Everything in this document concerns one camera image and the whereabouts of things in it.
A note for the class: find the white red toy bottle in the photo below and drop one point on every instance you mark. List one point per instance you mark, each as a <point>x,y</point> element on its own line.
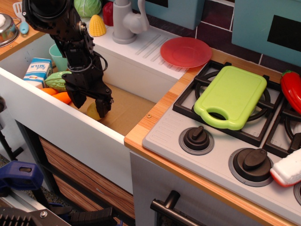
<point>287,172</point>

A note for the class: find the red toy chili pepper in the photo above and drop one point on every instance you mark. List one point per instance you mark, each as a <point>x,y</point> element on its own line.
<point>291,87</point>

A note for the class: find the green plastic cutting board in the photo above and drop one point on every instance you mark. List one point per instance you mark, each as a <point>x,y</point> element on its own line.
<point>230,98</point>

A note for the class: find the black oven door handle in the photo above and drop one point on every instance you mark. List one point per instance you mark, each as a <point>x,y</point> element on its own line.
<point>167,215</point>

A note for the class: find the red plastic plate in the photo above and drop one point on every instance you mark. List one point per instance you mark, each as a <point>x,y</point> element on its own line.
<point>186,52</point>

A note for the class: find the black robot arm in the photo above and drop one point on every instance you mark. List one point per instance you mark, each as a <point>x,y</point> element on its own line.
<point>61,21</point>

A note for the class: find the blue clamp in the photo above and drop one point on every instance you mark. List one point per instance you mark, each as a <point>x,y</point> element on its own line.
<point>20,175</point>

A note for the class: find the right black stove grate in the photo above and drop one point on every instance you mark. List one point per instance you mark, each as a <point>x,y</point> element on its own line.
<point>284,136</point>

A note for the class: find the orange toy carrot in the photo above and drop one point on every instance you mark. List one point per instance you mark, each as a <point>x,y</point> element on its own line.
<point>50,91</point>
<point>63,96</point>

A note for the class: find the middle black stove knob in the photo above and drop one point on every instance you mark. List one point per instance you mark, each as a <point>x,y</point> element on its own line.
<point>251,166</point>

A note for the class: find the left black stove knob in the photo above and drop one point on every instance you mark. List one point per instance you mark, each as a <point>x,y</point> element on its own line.
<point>196,141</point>

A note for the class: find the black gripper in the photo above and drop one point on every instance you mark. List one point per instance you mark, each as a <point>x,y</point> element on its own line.
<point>89,83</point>

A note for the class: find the grey toy faucet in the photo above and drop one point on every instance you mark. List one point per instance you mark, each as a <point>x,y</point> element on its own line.
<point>127,24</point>

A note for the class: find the black stove knob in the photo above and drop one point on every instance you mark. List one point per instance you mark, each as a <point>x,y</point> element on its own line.
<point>251,166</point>
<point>196,141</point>

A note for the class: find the yellow toy potato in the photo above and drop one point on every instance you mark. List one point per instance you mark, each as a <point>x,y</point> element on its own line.
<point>92,112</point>

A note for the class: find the yellow toy corn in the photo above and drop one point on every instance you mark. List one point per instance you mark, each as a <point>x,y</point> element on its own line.
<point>97,26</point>

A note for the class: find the green toy bitter gourd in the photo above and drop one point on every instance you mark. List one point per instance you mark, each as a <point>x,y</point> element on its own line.
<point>56,81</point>

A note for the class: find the silver metal pot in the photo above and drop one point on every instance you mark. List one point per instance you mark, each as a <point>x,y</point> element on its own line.
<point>9,30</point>

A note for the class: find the white toy spatula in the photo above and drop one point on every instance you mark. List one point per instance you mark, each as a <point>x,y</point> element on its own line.
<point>24,27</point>

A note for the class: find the teal plastic cup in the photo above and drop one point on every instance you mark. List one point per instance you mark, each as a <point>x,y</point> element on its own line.
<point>58,59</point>

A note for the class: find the green toy cabbage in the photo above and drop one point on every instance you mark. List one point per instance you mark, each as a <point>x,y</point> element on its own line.
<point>88,8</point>

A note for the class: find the toy milk carton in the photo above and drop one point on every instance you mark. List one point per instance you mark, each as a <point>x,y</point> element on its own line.
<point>38,71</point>

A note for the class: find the black stove grate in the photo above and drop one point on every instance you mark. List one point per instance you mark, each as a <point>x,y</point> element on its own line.
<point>284,136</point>
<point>257,125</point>

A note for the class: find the white toy sink basin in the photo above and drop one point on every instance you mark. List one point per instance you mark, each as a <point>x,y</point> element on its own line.
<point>138,77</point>

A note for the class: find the red toy bell pepper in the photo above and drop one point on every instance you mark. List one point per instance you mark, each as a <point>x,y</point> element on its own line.
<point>108,13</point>

